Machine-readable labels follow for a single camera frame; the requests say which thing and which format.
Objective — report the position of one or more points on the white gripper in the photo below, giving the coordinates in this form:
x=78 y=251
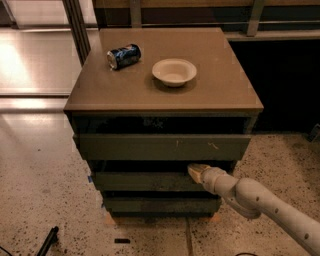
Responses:
x=212 y=178

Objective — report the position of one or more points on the grey drawer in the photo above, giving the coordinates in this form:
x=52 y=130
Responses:
x=161 y=205
x=145 y=181
x=161 y=147

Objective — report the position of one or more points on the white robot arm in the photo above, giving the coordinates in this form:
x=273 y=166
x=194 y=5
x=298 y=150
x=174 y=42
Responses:
x=250 y=199

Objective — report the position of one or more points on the grey drawer cabinet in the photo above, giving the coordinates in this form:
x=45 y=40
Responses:
x=220 y=100

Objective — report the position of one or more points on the grey bottom drawer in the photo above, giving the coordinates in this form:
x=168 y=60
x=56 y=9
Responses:
x=161 y=205

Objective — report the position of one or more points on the grey top drawer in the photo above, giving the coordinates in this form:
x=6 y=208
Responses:
x=161 y=147

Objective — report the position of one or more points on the white bowl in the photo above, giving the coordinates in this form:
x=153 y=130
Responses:
x=174 y=72

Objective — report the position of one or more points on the blue tape piece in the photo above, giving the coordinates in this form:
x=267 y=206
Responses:
x=90 y=180

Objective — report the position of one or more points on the small black floor marker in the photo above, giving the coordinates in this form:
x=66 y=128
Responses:
x=122 y=241

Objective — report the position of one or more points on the blue soda can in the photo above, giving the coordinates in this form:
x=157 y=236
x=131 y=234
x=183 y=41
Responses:
x=123 y=57

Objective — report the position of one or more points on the metal railing shelf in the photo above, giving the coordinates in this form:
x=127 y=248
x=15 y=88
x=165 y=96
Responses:
x=240 y=20

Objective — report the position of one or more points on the black bar on floor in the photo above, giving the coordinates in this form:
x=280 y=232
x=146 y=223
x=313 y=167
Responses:
x=51 y=238

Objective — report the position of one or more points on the metal window frame post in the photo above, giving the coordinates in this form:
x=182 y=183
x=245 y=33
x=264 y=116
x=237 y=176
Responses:
x=78 y=28

